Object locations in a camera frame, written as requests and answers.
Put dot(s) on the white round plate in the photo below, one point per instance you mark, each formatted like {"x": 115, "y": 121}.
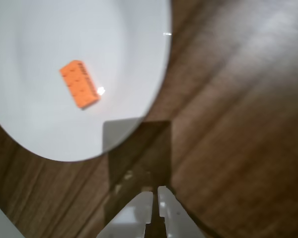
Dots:
{"x": 39, "y": 124}

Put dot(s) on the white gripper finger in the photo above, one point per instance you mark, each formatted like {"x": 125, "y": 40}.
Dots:
{"x": 173, "y": 218}
{"x": 131, "y": 220}

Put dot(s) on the orange lego block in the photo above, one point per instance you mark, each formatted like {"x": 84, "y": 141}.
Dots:
{"x": 78, "y": 84}

